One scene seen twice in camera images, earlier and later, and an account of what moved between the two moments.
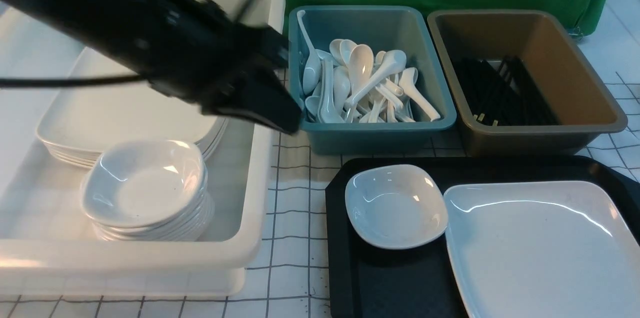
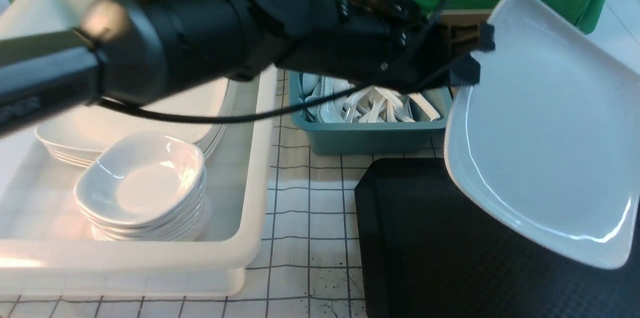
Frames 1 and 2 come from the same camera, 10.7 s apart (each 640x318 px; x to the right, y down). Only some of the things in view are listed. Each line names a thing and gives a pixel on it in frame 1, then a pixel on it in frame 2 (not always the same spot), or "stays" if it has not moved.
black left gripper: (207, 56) → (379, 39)
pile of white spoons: (345, 84) stays
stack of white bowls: (147, 190) stays
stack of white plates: (83, 118) stays
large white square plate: (542, 249) → (547, 144)
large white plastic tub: (47, 246) stays
